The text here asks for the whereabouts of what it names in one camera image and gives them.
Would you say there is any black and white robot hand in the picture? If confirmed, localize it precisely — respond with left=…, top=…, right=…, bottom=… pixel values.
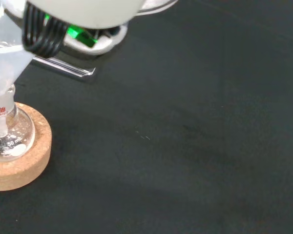
left=1, top=0, right=179, bottom=59

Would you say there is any translucent plastic funnel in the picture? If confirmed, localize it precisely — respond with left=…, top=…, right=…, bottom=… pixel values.
left=0, top=0, right=35, bottom=117

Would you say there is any glass round-bottom flask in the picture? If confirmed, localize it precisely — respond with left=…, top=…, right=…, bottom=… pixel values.
left=0, top=84, right=37, bottom=163

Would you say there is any black bench cloth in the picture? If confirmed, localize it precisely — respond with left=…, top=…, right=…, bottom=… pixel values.
left=0, top=0, right=293, bottom=234

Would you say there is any cork ring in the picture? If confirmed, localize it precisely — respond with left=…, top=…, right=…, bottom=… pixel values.
left=0, top=101, right=53, bottom=192

